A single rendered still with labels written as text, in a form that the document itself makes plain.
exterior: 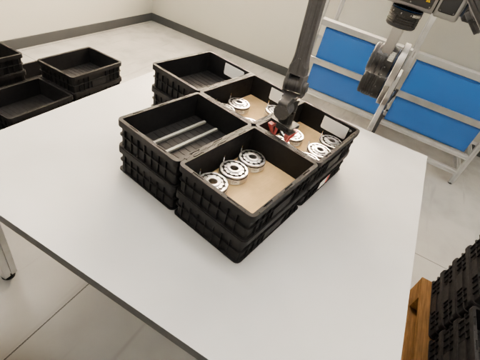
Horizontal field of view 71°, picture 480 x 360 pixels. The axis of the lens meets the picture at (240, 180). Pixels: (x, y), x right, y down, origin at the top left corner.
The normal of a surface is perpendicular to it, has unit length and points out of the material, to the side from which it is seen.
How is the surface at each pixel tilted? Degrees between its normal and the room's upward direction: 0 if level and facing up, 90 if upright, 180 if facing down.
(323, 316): 0
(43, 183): 0
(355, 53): 90
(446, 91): 90
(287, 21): 90
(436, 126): 90
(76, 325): 0
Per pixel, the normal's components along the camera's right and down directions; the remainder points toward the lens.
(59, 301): 0.21, -0.75
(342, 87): -0.47, 0.49
